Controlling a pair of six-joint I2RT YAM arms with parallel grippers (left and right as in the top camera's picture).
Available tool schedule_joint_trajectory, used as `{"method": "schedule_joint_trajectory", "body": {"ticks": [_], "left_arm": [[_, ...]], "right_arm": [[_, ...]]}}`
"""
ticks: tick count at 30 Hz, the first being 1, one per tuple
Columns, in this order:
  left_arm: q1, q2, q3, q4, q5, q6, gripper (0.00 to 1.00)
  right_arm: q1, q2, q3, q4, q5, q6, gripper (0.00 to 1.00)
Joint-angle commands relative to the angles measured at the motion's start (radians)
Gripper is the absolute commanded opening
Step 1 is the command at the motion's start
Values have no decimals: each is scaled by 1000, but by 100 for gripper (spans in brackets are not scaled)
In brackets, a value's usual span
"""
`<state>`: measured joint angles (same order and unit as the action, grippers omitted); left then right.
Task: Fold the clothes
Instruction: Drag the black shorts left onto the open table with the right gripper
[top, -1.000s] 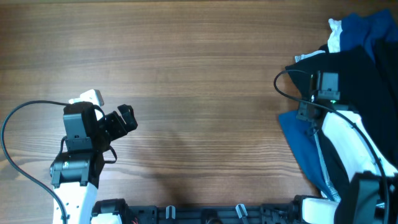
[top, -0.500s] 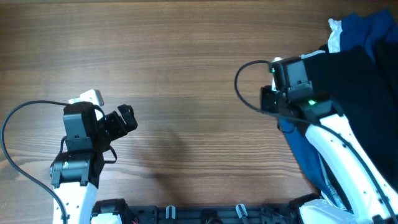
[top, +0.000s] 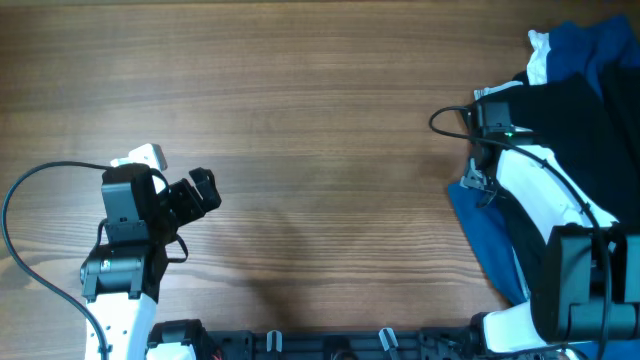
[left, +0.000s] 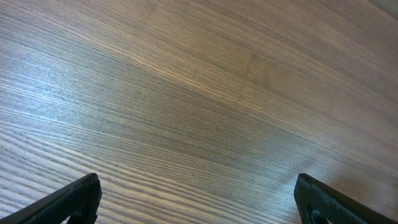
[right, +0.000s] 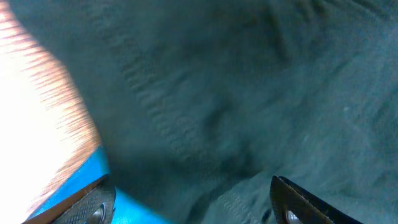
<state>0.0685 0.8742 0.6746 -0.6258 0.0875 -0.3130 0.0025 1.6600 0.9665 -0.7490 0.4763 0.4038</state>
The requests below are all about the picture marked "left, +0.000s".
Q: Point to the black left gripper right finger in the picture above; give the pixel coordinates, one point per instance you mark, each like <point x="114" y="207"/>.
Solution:
<point x="319" y="203"/>

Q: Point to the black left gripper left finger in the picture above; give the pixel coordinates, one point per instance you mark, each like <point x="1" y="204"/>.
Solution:
<point x="77" y="203"/>

